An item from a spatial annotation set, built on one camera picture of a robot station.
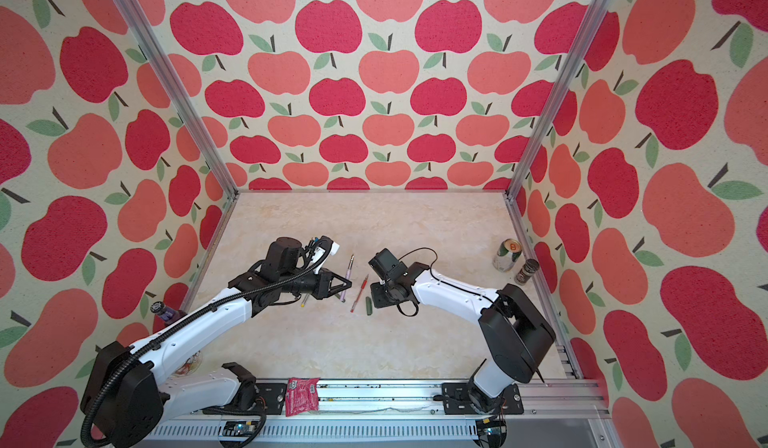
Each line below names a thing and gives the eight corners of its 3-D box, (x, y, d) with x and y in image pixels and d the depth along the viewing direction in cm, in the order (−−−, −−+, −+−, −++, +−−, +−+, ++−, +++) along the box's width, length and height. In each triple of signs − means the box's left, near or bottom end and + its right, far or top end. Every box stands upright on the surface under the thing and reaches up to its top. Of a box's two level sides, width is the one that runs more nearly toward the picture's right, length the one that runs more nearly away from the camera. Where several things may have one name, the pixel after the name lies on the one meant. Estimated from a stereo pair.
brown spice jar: (516, 285, 97) (527, 269, 89) (512, 275, 99) (523, 258, 91) (528, 285, 97) (541, 269, 89) (524, 275, 99) (536, 258, 91)
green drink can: (495, 272, 100) (506, 254, 91) (491, 257, 104) (501, 238, 95) (512, 272, 100) (525, 254, 91) (507, 257, 104) (519, 238, 95)
